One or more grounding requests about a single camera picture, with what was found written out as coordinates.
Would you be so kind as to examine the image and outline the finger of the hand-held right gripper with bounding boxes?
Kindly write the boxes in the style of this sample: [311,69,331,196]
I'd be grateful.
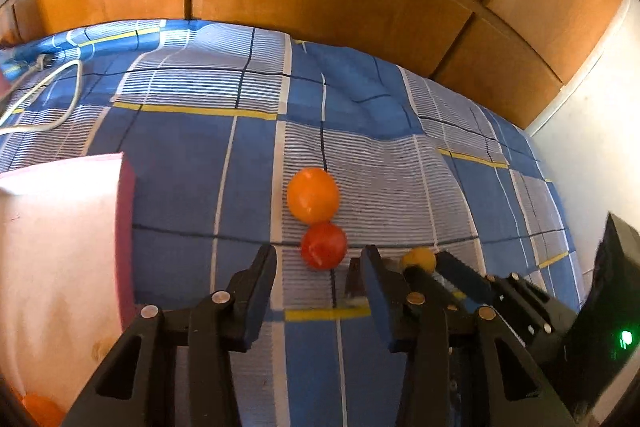
[402,264,476,315]
[434,251,576,350]

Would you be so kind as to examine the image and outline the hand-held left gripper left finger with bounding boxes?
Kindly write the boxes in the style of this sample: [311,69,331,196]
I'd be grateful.
[62,244,278,427]

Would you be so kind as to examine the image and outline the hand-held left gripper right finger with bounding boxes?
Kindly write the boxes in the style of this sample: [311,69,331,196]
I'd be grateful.
[361,244,576,427]

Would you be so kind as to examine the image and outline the small yellow fruit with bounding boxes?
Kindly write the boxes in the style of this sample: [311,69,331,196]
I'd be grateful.
[401,247,437,273]

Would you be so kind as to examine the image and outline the red tomato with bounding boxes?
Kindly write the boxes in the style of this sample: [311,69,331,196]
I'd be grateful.
[300,222,348,271]

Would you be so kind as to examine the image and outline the pink shallow box tray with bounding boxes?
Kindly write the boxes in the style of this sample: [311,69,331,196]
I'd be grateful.
[0,152,137,413]

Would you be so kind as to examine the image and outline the orange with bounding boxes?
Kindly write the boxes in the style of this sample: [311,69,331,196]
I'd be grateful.
[20,394,66,427]
[286,167,341,224]

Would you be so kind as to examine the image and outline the dark purple fruit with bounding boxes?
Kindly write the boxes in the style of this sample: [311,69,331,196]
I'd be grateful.
[344,257,372,308]

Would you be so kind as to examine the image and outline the blue checkered bed sheet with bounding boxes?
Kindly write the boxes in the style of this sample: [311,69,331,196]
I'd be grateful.
[0,19,586,427]

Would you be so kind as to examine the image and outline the white kettle power cable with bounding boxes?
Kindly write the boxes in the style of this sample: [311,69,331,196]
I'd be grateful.
[0,52,84,138]

